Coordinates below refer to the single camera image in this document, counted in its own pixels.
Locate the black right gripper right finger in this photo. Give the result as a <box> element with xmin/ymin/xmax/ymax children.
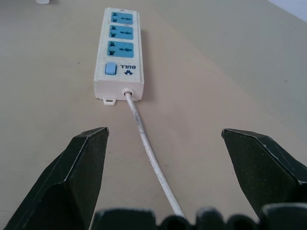
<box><xmin>221</xmin><ymin>128</ymin><xmax>307</xmax><ymax>222</ymax></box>

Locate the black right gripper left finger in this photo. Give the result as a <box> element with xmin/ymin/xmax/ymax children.
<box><xmin>3</xmin><ymin>126</ymin><xmax>110</xmax><ymax>230</ymax></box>

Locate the white power strip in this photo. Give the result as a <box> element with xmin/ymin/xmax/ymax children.
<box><xmin>93</xmin><ymin>7</ymin><xmax>145</xmax><ymax>106</ymax></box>

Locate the white power cable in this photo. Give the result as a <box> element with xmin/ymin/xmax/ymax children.
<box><xmin>124</xmin><ymin>91</ymin><xmax>187</xmax><ymax>219</ymax></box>

